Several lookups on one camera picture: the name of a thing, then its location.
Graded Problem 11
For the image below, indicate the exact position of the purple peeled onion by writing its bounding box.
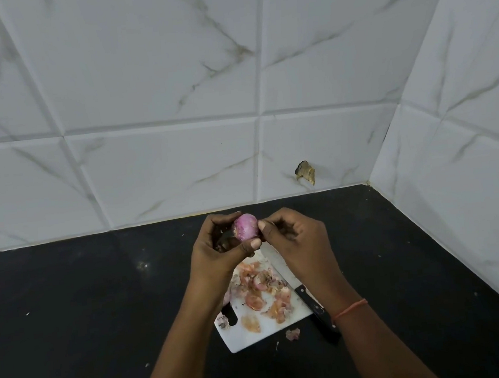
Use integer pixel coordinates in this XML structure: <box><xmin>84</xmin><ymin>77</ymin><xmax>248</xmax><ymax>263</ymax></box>
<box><xmin>229</xmin><ymin>212</ymin><xmax>262</xmax><ymax>244</ymax></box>

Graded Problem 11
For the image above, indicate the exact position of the pile of onion peels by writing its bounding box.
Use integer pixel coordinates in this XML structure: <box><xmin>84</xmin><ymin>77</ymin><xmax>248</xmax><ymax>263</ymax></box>
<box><xmin>219</xmin><ymin>258</ymin><xmax>297</xmax><ymax>335</ymax></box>

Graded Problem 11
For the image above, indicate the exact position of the orange thread wristband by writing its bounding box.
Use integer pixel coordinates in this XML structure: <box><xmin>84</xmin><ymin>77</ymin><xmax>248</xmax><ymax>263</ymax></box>
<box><xmin>330</xmin><ymin>298</ymin><xmax>370</xmax><ymax>325</ymax></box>

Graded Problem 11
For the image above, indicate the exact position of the person's left forearm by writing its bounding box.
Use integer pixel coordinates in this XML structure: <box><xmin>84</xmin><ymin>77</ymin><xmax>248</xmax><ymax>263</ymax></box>
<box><xmin>121</xmin><ymin>274</ymin><xmax>237</xmax><ymax>378</ymax></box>

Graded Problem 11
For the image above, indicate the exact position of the black-handled kitchen knife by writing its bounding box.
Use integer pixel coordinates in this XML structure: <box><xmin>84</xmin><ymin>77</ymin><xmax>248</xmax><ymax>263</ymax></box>
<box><xmin>260</xmin><ymin>237</ymin><xmax>342</xmax><ymax>348</ymax></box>

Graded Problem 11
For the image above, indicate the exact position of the brown onion skin piece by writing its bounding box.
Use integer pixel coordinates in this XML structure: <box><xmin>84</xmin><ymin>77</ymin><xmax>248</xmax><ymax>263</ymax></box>
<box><xmin>294</xmin><ymin>160</ymin><xmax>317</xmax><ymax>187</ymax></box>

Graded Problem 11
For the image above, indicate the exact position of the person's right hand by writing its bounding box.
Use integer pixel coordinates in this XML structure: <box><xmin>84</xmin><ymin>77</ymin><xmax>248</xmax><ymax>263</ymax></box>
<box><xmin>256</xmin><ymin>202</ymin><xmax>346</xmax><ymax>300</ymax></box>

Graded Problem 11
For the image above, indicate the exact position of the person's right forearm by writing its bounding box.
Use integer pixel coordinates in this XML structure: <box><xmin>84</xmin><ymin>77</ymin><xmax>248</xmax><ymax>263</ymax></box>
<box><xmin>315</xmin><ymin>266</ymin><xmax>444</xmax><ymax>378</ymax></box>

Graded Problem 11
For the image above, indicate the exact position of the white plastic cutting board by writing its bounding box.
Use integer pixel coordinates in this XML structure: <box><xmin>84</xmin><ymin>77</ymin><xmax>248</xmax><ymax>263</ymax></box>
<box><xmin>208</xmin><ymin>245</ymin><xmax>319</xmax><ymax>356</ymax></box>

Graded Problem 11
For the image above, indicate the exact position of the person's left hand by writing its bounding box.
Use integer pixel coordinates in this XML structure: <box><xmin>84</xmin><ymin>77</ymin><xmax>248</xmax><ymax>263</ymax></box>
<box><xmin>184</xmin><ymin>209</ymin><xmax>267</xmax><ymax>292</ymax></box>

